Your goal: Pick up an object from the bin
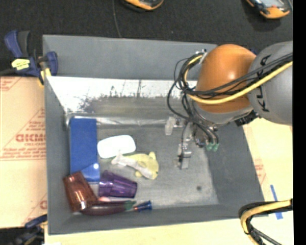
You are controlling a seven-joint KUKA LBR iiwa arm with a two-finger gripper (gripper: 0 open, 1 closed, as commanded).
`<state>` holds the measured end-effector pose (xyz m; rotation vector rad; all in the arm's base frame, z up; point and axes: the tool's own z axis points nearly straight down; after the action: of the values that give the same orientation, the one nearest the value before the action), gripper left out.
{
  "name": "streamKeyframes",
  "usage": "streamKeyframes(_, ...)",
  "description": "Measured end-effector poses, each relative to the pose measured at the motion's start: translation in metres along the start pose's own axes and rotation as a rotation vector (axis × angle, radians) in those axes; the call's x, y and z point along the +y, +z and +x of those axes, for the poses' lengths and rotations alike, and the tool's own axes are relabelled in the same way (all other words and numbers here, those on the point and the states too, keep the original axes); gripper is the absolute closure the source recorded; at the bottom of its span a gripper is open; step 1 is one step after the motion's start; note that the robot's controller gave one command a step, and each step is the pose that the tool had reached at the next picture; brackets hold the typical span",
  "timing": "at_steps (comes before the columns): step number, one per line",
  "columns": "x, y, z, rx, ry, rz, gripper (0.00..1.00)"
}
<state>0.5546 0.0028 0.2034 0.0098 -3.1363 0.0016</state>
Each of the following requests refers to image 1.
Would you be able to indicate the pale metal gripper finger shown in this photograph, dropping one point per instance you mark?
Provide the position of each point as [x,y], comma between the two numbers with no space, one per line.
[184,157]
[169,127]

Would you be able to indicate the white oval soap bar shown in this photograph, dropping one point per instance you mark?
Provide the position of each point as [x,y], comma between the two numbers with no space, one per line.
[116,146]

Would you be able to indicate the blue-tipped small tool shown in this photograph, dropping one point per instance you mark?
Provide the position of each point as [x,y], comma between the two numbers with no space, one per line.
[144,206]

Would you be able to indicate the purple plastic cup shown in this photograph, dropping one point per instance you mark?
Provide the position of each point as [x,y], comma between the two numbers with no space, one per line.
[120,186]

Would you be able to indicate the grey metal bin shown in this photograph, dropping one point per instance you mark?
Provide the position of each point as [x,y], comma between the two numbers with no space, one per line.
[132,60]

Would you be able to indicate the blue flat box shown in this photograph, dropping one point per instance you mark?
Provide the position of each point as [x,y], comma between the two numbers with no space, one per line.
[82,144]

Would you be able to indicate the dark purple toy eggplant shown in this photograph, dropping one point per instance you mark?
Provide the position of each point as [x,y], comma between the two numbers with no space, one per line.
[104,208]

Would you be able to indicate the red-brown clear plastic cup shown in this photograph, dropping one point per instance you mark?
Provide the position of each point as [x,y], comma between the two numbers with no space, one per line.
[77,190]

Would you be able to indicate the brown cardboard board red print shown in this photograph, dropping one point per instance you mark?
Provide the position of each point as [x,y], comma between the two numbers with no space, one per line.
[20,162]

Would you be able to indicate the black cylinder on white bracket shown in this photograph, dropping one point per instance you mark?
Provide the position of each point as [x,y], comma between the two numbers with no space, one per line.
[246,119]

